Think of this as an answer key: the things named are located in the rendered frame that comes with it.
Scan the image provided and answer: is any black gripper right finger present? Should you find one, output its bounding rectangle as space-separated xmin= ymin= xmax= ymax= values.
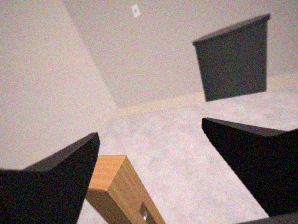
xmin=202 ymin=117 xmax=298 ymax=217

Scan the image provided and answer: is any wooden post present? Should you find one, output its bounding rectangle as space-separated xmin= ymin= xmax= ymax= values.
xmin=85 ymin=155 xmax=166 ymax=224

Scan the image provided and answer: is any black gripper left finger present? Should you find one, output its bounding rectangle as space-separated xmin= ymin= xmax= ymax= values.
xmin=0 ymin=132 xmax=100 ymax=224

